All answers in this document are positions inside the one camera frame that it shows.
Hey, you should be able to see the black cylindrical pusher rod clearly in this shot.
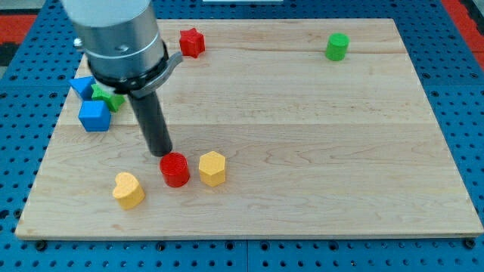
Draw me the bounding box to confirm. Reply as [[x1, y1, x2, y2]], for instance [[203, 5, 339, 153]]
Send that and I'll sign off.
[[128, 92, 172, 157]]

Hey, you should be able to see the blue triangle block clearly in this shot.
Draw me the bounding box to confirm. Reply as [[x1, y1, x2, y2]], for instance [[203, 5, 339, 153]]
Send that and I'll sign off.
[[69, 76, 96, 100]]

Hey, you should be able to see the yellow heart block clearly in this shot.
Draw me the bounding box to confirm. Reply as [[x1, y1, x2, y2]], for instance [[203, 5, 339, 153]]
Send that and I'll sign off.
[[112, 172, 145, 210]]

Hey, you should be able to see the yellow hexagon block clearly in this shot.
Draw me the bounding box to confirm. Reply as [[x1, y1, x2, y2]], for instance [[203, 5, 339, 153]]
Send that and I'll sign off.
[[198, 151, 226, 187]]

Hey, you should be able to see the green star block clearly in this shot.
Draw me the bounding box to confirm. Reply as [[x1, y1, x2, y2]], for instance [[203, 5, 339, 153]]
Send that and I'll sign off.
[[91, 84, 126, 113]]

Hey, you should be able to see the red star block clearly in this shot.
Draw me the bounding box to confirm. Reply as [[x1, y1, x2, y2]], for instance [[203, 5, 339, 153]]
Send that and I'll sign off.
[[179, 28, 205, 58]]

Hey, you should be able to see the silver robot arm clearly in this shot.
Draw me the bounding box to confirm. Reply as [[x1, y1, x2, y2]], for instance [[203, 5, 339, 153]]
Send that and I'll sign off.
[[61, 0, 183, 99]]

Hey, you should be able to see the blue cube block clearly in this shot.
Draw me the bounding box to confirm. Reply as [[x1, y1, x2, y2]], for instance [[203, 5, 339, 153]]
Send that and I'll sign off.
[[78, 100, 111, 132]]

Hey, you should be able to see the wooden board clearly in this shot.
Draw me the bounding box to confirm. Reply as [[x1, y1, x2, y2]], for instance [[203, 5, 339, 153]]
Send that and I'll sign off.
[[15, 19, 483, 240]]

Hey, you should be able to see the green cylinder block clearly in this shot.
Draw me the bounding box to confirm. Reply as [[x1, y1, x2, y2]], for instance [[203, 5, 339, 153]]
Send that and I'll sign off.
[[325, 32, 350, 61]]

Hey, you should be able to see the red cylinder block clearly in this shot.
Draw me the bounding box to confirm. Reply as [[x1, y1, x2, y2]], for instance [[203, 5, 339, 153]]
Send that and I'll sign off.
[[160, 152, 191, 187]]

